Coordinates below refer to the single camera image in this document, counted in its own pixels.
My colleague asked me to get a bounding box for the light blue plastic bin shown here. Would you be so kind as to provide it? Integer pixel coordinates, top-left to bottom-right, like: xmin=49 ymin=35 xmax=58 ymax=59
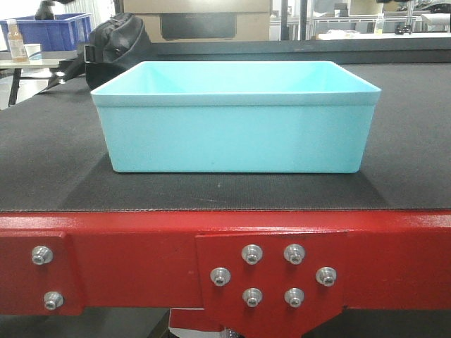
xmin=92 ymin=61 xmax=381 ymax=173

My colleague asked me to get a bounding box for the black conveyor belt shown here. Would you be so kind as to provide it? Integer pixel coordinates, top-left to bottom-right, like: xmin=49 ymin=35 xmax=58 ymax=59
xmin=0 ymin=39 xmax=451 ymax=213

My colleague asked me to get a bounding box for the silver bolt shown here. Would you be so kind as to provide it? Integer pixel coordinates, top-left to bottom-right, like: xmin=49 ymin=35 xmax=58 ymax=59
xmin=242 ymin=287 xmax=263 ymax=308
xmin=284 ymin=287 xmax=304 ymax=308
xmin=210 ymin=267 xmax=231 ymax=287
xmin=241 ymin=244 xmax=264 ymax=265
xmin=283 ymin=244 xmax=306 ymax=265
xmin=316 ymin=267 xmax=338 ymax=287
xmin=43 ymin=291 xmax=64 ymax=311
xmin=32 ymin=246 xmax=54 ymax=265

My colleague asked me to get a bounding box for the black backpack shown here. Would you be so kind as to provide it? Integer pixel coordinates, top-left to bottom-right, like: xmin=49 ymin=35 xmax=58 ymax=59
xmin=44 ymin=13 xmax=156 ymax=90

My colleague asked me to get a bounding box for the white side table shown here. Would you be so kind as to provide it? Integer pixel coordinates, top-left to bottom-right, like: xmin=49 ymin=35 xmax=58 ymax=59
xmin=1 ymin=51 xmax=77 ymax=106

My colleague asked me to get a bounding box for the blue crate on table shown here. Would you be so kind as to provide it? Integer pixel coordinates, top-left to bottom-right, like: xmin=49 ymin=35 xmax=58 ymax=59
xmin=15 ymin=13 xmax=92 ymax=51

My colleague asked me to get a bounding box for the white paper cup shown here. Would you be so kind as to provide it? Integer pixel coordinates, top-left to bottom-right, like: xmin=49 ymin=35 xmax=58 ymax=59
xmin=24 ymin=43 xmax=42 ymax=61

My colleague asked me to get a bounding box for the orange drink bottle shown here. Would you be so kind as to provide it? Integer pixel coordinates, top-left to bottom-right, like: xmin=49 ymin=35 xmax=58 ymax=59
xmin=6 ymin=19 xmax=29 ymax=63

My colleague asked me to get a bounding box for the red conveyor frame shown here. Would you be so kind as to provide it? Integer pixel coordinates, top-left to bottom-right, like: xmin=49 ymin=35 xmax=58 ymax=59
xmin=1 ymin=210 xmax=450 ymax=337

